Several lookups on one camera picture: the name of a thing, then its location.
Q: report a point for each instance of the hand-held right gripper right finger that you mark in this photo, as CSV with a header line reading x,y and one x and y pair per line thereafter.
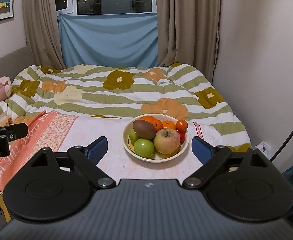
x,y
202,148

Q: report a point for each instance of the red-yellow apple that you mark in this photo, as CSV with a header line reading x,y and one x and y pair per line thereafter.
x,y
167,141

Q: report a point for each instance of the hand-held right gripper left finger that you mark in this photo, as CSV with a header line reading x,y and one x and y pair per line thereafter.
x,y
98,148

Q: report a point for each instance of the green striped floral quilt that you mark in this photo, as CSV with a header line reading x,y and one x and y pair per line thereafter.
x,y
126,92

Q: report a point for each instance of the snack packet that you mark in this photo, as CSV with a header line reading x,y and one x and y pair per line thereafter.
x,y
4,122

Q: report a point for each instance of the large orange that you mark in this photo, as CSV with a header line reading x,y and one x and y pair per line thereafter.
x,y
152,120

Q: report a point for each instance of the beige curtain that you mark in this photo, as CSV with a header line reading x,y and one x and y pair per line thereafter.
x,y
42,22
189,25

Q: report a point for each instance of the small orange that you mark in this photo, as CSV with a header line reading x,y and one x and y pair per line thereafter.
x,y
169,125
182,125

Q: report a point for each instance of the small red fruit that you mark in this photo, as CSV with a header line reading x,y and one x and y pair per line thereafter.
x,y
182,137

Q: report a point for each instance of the white plastic bag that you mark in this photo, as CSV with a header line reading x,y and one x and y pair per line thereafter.
x,y
264,149

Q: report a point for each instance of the beige headboard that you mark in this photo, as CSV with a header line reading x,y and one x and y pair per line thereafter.
x,y
9,65

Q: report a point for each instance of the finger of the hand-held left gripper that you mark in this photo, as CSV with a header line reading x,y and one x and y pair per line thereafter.
x,y
16,131

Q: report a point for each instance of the cream cartoon print bowl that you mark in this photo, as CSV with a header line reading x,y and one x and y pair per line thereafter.
x,y
159,158

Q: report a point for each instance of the brown kiwi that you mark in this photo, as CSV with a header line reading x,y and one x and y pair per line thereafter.
x,y
144,129

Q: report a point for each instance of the green apple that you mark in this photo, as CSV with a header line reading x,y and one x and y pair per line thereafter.
x,y
133,136
144,148

